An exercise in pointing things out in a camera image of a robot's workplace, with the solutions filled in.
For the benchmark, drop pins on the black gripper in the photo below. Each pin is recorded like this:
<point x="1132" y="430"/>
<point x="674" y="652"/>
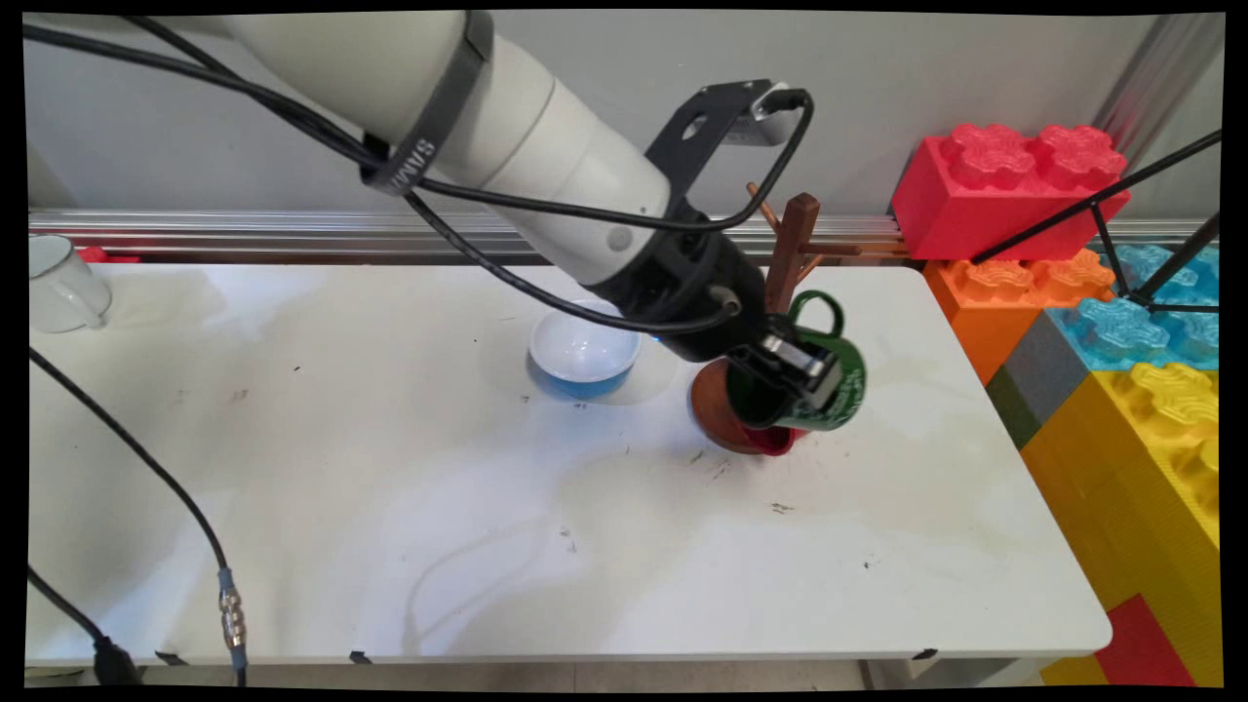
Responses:
<point x="682" y="288"/>

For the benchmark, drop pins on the green enamel mug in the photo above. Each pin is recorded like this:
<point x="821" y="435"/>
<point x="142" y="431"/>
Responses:
<point x="846" y="400"/>

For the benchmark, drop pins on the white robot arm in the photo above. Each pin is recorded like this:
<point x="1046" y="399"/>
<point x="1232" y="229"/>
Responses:
<point x="507" y="127"/>

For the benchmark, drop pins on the red enamel mug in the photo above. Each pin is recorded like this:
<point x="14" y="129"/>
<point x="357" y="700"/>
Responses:
<point x="775" y="442"/>

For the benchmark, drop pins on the brown wooden mug tree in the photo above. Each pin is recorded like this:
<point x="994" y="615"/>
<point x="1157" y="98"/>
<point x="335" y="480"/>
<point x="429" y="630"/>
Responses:
<point x="795" y="244"/>

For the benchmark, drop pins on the blue and white bowl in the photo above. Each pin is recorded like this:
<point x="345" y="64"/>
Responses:
<point x="580" y="356"/>

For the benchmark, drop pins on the giant orange toy brick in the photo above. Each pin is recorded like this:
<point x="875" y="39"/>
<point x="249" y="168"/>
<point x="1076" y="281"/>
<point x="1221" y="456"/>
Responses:
<point x="985" y="312"/>

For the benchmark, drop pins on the giant dark green toy brick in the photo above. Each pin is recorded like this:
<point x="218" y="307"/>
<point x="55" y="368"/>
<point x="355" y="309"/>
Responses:
<point x="1014" y="409"/>

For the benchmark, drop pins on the giant grey toy brick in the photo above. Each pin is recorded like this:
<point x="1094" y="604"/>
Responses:
<point x="1048" y="366"/>

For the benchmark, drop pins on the giant red toy brick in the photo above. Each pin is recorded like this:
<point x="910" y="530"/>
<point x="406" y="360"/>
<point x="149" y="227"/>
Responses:
<point x="985" y="200"/>

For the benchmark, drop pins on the giant light blue toy brick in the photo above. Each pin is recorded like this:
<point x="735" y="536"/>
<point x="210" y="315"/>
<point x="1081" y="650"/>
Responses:
<point x="1121" y="336"/>

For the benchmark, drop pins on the black tripod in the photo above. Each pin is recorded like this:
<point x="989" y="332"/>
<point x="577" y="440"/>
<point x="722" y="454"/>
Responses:
<point x="1102" y="200"/>

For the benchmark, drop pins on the giant yellow toy brick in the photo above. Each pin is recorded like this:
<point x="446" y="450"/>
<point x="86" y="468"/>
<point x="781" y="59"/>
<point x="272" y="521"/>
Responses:
<point x="1131" y="487"/>

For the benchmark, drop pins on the flat red toy brick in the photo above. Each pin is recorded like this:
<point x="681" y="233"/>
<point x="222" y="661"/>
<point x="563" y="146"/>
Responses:
<point x="1141" y="648"/>

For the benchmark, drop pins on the slanted aluminium profile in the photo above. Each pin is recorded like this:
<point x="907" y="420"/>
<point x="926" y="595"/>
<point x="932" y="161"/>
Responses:
<point x="1160" y="68"/>

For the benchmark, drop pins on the white enamel mug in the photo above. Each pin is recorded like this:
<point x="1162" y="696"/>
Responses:
<point x="60" y="288"/>

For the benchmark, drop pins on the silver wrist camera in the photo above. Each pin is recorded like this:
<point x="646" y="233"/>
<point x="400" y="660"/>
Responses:
<point x="765" y="122"/>

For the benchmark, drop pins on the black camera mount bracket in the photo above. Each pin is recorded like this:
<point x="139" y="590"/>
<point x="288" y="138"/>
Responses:
<point x="697" y="132"/>

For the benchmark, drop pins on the horizontal aluminium rail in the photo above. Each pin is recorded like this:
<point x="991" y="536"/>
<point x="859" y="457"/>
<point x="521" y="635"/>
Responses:
<point x="244" y="234"/>

